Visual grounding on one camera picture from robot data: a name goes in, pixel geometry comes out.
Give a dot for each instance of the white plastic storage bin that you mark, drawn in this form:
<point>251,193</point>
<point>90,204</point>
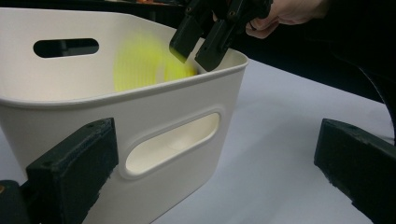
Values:
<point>93,77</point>

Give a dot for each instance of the yellow shuttlecock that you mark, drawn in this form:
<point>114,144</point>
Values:
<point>140,62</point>

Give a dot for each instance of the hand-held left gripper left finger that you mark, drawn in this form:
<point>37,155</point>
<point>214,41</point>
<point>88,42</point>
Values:
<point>71,174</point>

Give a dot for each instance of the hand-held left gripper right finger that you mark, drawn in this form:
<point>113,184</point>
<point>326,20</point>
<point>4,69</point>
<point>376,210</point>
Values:
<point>361,161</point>

